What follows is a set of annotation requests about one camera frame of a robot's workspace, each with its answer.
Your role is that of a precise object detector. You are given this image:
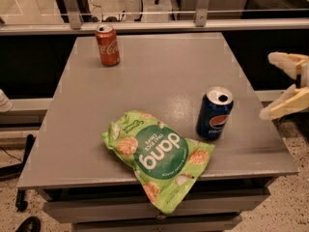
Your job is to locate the orange Coca-Cola can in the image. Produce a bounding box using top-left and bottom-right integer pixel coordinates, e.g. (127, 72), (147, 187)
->
(96, 24), (120, 67)

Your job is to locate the grey cabinet with drawers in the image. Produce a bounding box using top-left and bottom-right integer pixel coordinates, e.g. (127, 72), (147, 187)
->
(18, 33), (297, 232)

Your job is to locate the blue Pepsi can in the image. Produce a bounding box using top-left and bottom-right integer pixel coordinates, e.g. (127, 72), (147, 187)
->
(196, 86), (234, 141)

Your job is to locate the green rice chip bag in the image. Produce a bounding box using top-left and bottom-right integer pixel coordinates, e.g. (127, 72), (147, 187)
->
(101, 110), (214, 214)

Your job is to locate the metal railing frame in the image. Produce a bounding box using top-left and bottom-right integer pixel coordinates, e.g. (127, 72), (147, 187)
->
(0, 0), (309, 35)

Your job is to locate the white cup edge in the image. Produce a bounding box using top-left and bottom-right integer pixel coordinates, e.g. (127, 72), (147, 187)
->
(0, 89), (13, 112)

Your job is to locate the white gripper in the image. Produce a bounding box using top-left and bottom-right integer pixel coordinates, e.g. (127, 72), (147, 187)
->
(260, 52), (309, 120)

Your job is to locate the black shoe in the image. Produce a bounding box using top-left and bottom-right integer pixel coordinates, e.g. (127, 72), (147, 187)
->
(15, 217), (41, 232)

